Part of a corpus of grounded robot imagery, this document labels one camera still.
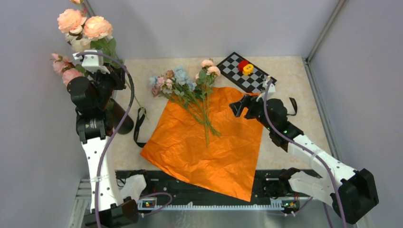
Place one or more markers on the red round toy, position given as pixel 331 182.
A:
pixel 242 64

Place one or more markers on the black white chessboard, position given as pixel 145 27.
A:
pixel 252 83

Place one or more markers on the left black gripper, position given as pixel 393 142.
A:
pixel 117 75

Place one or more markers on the yellow ring toy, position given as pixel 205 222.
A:
pixel 247 69

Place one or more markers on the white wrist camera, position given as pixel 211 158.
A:
pixel 92 60
pixel 269 89

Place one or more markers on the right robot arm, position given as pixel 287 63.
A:
pixel 350 192

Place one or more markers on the pink and white flower stems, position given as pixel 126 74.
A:
pixel 64 66

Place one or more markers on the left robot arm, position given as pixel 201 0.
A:
pixel 99 119

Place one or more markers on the black cylindrical vase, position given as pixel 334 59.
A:
pixel 117 113

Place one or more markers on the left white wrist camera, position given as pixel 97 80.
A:
pixel 92 60

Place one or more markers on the orange wrapping paper sheet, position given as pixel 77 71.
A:
pixel 227 166

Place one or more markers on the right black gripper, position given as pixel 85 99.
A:
pixel 249 101

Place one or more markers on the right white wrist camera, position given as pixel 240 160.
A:
pixel 269 89

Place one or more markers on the peach flower stem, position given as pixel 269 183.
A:
pixel 95 28

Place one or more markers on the orange paper flower bouquet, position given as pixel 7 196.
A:
pixel 191 94

